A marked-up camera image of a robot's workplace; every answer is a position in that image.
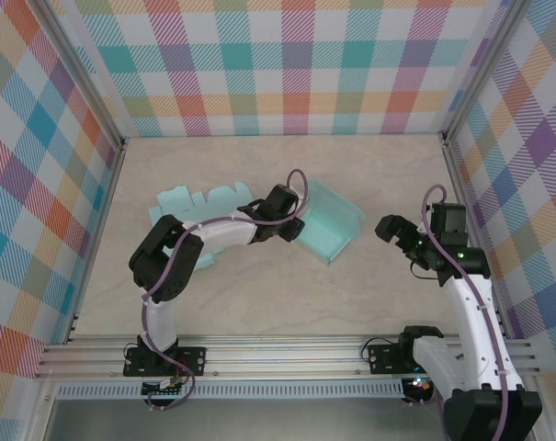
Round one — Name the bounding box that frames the slotted grey cable duct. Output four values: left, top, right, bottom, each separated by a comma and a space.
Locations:
55, 379, 406, 400

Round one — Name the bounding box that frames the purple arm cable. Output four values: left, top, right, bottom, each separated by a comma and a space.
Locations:
140, 168, 312, 413
404, 184, 511, 441

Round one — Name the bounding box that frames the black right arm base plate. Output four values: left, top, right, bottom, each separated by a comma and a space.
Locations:
367, 342, 444, 376

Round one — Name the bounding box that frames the aluminium frame post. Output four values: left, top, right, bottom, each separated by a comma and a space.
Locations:
441, 0, 534, 148
28, 0, 128, 151

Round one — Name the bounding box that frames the long aluminium mounting rail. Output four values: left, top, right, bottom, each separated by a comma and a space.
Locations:
32, 334, 541, 380

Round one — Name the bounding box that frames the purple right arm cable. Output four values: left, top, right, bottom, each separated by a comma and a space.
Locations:
404, 184, 511, 441

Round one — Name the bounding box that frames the aluminium table side rail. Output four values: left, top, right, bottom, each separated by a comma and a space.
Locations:
441, 137, 511, 341
64, 137, 130, 345

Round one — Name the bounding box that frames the pale blue paper box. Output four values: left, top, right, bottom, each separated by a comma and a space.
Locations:
291, 177, 367, 267
147, 182, 255, 272

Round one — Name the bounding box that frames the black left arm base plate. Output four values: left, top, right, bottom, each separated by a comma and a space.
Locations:
123, 345, 208, 379

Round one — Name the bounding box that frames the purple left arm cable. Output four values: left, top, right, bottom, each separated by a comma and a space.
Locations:
140, 168, 312, 413

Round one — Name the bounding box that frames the small circuit board with LED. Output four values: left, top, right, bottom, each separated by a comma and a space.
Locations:
405, 375, 433, 395

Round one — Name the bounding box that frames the grey metal shelf plate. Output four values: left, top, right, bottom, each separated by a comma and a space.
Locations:
41, 397, 448, 441

